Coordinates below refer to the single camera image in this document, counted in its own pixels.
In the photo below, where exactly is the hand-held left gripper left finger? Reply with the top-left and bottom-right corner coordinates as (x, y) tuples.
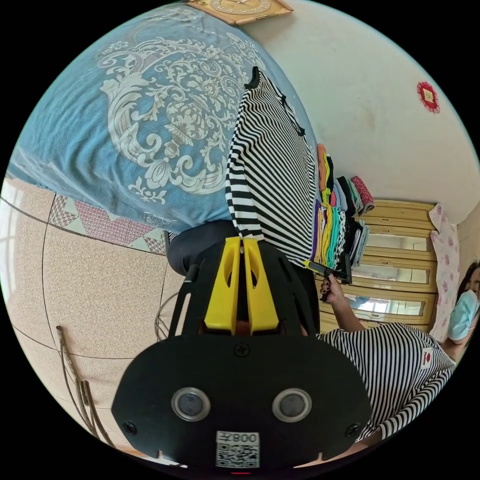
(203, 236), (241, 335)

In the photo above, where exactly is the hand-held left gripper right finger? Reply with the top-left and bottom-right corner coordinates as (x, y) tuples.
(241, 237), (280, 335)

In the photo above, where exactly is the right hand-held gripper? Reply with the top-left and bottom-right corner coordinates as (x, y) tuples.
(302, 260), (347, 302)

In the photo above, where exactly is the black and white striped shirt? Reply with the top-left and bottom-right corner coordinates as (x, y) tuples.
(224, 66), (318, 268)

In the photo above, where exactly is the person's right forearm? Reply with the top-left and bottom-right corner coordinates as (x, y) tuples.
(331, 293), (367, 334)

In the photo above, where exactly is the person's right hand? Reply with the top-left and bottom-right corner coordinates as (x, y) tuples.
(318, 278), (347, 305)

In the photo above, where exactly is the pile of clothes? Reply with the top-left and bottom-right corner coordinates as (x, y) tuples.
(310, 143), (376, 272)

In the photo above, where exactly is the yellow wooden cupboard with mirrors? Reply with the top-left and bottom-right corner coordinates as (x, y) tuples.
(318, 198), (440, 335)

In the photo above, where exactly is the person's body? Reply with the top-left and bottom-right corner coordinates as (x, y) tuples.
(166, 220), (480, 446)

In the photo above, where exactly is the pink floral curtain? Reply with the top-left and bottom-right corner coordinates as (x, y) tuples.
(428, 203), (461, 343)

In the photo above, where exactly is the bed with blue printed quilt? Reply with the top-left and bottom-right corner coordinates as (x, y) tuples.
(6, 0), (320, 257)

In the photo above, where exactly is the red wall ornament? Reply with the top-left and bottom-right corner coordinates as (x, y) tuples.
(415, 80), (441, 114)

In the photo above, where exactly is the wooden wall clock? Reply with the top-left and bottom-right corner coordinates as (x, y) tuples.
(186, 0), (295, 26)

